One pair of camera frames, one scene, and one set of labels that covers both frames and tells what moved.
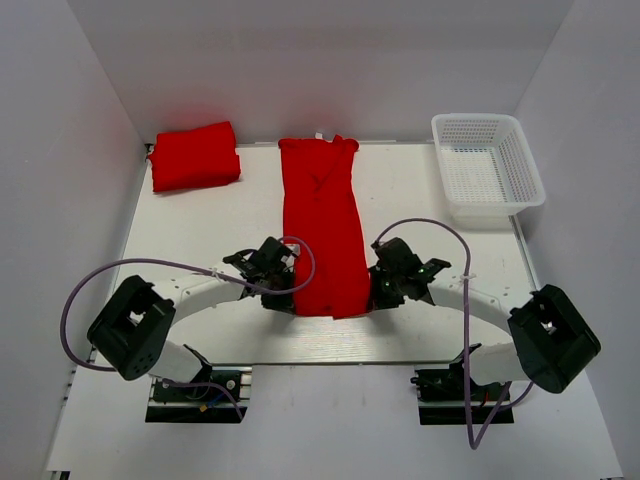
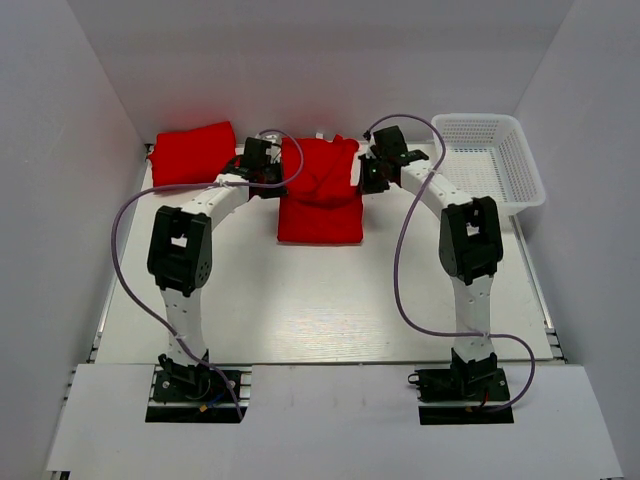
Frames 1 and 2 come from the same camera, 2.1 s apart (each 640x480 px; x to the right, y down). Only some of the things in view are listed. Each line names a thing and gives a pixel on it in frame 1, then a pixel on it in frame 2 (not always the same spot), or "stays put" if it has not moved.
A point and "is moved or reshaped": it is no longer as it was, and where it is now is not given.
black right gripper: (379, 293) → (368, 177)
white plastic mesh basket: (487, 168) stays put
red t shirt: (326, 216) is moved or reshaped
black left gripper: (279, 298) → (273, 181)
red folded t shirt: (195, 158) stays put
